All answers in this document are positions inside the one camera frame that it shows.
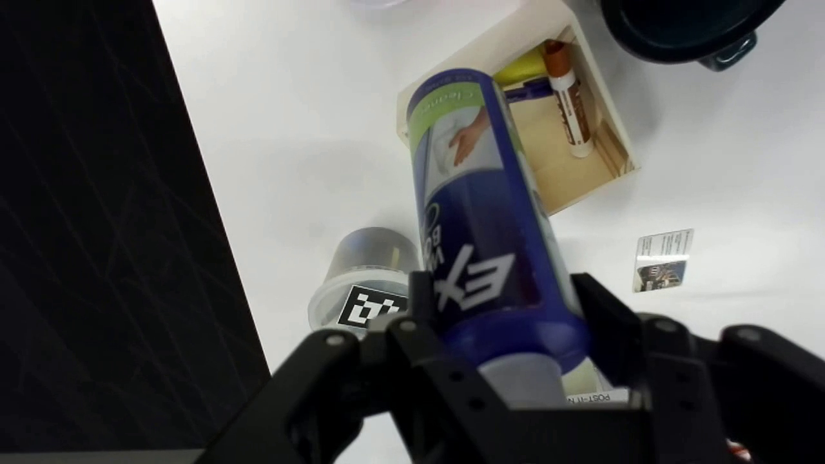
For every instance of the small printed picture card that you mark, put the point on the small printed picture card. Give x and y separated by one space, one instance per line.
662 262

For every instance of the dark blue mug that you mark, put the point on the dark blue mug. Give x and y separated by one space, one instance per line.
679 35

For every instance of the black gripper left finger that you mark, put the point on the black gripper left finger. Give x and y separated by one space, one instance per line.
362 403

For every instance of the yellow flat item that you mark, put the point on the yellow flat item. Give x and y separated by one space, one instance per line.
523 67

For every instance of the red marker pen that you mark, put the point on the red marker pen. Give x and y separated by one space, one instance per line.
567 98

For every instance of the clear tub with marker tag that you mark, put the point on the clear tub with marker tag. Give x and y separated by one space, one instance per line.
370 260

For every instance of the blue Expo bottle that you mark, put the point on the blue Expo bottle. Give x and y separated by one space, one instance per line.
479 241

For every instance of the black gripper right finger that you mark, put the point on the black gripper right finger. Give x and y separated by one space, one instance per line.
731 396

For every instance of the cream open box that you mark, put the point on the cream open box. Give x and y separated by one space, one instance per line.
576 177

